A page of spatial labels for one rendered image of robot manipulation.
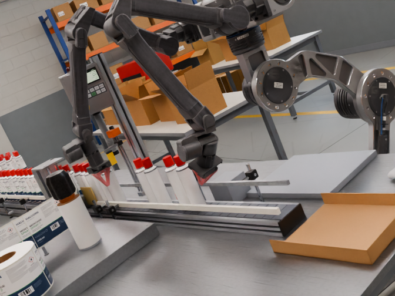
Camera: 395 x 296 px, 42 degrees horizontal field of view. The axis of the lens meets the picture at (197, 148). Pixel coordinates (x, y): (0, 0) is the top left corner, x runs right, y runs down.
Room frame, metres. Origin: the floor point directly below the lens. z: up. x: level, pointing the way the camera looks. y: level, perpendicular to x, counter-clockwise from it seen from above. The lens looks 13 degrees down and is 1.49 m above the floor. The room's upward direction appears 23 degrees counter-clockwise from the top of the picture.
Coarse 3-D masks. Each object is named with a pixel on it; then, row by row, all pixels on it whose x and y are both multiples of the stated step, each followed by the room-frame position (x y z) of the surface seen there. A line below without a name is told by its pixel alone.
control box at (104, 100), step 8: (96, 64) 2.13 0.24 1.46; (64, 80) 2.12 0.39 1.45; (104, 80) 2.13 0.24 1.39; (64, 88) 2.13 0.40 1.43; (88, 88) 2.12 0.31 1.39; (96, 96) 2.13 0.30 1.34; (104, 96) 2.13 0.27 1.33; (96, 104) 2.12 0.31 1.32; (104, 104) 2.13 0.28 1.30; (112, 104) 2.13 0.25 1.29
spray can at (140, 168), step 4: (136, 160) 1.90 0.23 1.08; (140, 160) 1.90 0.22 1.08; (136, 164) 1.90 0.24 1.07; (140, 164) 1.90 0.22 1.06; (136, 168) 1.90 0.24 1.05; (140, 168) 1.90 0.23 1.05; (144, 168) 1.90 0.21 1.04; (136, 172) 1.90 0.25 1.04; (140, 172) 1.89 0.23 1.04; (140, 176) 1.89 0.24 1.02; (144, 176) 1.89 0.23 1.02; (140, 180) 1.89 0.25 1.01; (144, 180) 1.89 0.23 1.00; (144, 184) 1.89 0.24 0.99; (148, 184) 1.89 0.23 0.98; (144, 188) 1.89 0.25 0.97; (148, 188) 1.89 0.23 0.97; (148, 192) 1.89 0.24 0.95; (152, 192) 1.89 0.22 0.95; (148, 196) 1.89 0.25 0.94; (152, 196) 1.89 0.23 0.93; (148, 200) 1.91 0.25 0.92; (152, 200) 1.89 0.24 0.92; (156, 200) 1.89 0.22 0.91; (152, 208) 1.90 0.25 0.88
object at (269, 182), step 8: (120, 184) 2.14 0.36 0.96; (128, 184) 2.09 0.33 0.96; (136, 184) 2.04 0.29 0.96; (168, 184) 1.86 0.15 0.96; (208, 184) 1.68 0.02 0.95; (216, 184) 1.64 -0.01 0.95; (224, 184) 1.61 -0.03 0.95; (232, 184) 1.58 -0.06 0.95; (240, 184) 1.55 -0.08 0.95; (248, 184) 1.52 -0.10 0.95; (256, 184) 1.49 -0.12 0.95; (264, 184) 1.47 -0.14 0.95; (272, 184) 1.44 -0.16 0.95; (280, 184) 1.42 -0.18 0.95; (288, 184) 1.39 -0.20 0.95
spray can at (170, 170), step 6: (168, 156) 1.74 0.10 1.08; (168, 162) 1.73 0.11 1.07; (174, 162) 1.75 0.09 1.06; (168, 168) 1.74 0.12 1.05; (174, 168) 1.73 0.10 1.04; (168, 174) 1.73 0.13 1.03; (174, 174) 1.73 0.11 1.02; (174, 180) 1.73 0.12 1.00; (174, 186) 1.73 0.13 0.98; (180, 186) 1.73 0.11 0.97; (180, 192) 1.73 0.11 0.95; (180, 198) 1.73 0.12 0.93; (186, 198) 1.73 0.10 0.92; (186, 210) 1.73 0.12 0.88
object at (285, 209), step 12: (216, 204) 1.67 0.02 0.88; (228, 204) 1.62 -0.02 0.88; (240, 204) 1.58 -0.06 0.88; (252, 204) 1.54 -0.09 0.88; (264, 204) 1.50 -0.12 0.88; (276, 204) 1.46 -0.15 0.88; (288, 204) 1.43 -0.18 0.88; (228, 216) 1.53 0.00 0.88; (240, 216) 1.49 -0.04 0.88; (252, 216) 1.45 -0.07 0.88; (264, 216) 1.42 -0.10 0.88; (276, 216) 1.38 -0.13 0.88
